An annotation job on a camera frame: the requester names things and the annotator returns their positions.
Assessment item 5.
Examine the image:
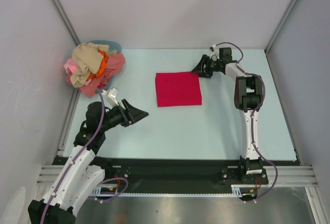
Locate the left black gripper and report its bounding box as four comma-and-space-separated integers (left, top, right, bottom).
100, 99, 148, 132

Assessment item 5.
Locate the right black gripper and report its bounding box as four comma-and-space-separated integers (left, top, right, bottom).
191, 55, 222, 79

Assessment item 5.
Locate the magenta red t-shirt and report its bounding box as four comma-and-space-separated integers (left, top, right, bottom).
155, 72, 202, 107

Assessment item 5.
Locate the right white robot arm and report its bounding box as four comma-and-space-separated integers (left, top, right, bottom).
191, 47, 267, 184

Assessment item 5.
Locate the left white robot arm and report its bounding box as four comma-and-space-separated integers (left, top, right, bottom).
28, 100, 149, 223

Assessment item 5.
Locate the salmon pink t-shirt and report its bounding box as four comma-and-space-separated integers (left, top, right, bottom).
64, 50, 125, 98

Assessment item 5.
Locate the orange t-shirt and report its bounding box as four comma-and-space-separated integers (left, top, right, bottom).
86, 50, 109, 85

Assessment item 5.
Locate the blue plastic laundry basket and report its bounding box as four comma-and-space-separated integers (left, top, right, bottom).
90, 40, 125, 90

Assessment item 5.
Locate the beige t-shirt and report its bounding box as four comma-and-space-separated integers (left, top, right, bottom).
71, 43, 109, 88

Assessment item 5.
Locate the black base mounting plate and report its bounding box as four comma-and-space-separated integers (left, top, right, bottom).
53, 156, 301, 195

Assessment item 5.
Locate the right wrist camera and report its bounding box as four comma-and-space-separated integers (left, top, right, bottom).
209, 44, 219, 61

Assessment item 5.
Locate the aluminium extrusion rail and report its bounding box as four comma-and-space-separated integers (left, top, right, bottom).
37, 165, 318, 187

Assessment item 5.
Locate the white slotted cable duct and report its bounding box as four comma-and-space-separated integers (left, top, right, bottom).
87, 184, 258, 198

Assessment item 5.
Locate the right corner aluminium post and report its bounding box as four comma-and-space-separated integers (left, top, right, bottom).
264, 0, 300, 56

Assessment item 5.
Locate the corner aluminium post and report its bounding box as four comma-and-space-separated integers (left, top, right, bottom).
264, 0, 300, 56
50, 0, 80, 45

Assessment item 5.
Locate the left corner aluminium post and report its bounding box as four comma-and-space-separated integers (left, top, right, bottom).
50, 0, 80, 45

